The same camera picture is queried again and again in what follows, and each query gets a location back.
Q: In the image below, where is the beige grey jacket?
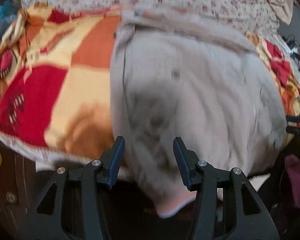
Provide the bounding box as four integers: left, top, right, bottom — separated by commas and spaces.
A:
110, 8, 286, 218

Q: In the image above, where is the dark wooden bed frame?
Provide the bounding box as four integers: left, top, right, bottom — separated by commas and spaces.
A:
0, 141, 36, 238

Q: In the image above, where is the blue plastic bag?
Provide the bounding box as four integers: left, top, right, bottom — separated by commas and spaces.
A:
0, 0, 19, 21

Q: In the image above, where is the black camera on tripod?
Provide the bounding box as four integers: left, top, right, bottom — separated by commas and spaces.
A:
286, 115, 300, 135

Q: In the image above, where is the magenta garment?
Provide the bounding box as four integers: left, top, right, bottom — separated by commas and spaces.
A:
285, 154, 300, 208

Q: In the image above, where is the red orange yellow blanket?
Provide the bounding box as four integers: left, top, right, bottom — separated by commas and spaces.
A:
0, 3, 121, 163

